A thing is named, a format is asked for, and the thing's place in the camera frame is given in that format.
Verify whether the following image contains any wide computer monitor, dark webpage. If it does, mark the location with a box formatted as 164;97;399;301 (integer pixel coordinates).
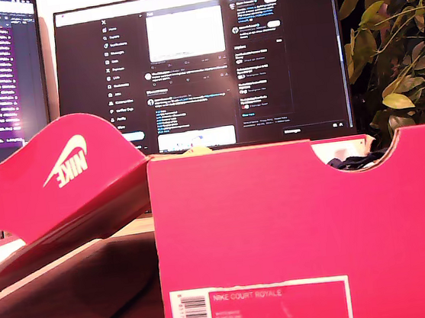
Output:
47;0;358;171

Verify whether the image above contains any red Nike shoebox with lid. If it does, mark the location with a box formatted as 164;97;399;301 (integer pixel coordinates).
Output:
0;72;425;318

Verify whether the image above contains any dark shoe inside shoebox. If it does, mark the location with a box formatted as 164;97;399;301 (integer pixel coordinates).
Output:
325;149;389;174

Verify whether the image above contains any green leafy houseplant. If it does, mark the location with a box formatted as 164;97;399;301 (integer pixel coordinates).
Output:
336;0;425;152

